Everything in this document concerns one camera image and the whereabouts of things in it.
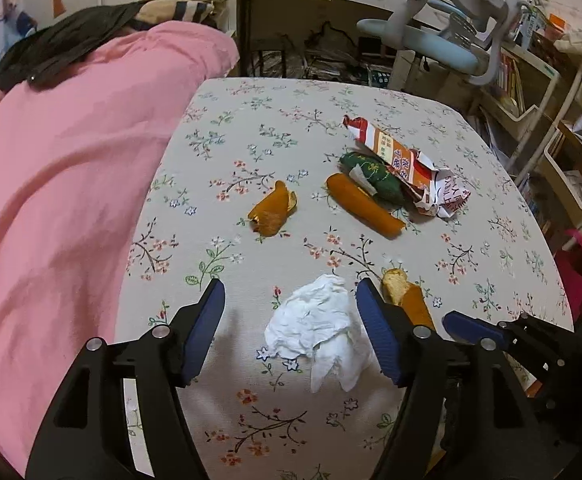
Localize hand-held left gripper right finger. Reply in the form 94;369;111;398
356;276;564;480

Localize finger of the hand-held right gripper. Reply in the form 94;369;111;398
442;310;512;350
498;311;572;363

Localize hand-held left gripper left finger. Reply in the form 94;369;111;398
25;277;226;480

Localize long orange peel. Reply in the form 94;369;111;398
381;267;438;332

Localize white tissue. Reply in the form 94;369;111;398
264;274;379;393

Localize pink bag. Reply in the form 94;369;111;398
553;227;582;321

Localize curled orange peel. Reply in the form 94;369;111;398
247;180;299;237

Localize green patterned packet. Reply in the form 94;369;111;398
339;151;408;206

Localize white book trolley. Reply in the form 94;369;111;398
468;42;560;161
513;57;582;241

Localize crumpled orange white snack wrapper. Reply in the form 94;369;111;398
342;115;472;220

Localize floral tablecloth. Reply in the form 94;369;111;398
116;77;574;480

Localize stack of papers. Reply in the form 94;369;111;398
476;105;509;156

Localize pink blanket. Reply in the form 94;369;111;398
0;22;242;476

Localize row of upright books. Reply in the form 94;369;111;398
493;50;528;111

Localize clear storage bag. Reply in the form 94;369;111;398
251;47;304;81
303;22;372;83

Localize blue grey desk chair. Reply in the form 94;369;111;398
357;0;534;92

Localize beige cloth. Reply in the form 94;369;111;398
553;30;582;58

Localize large upright books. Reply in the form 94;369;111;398
518;0;552;48

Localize beige dark striped pillow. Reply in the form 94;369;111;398
133;0;216;25

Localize black jacket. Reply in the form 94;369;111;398
0;2;144;92

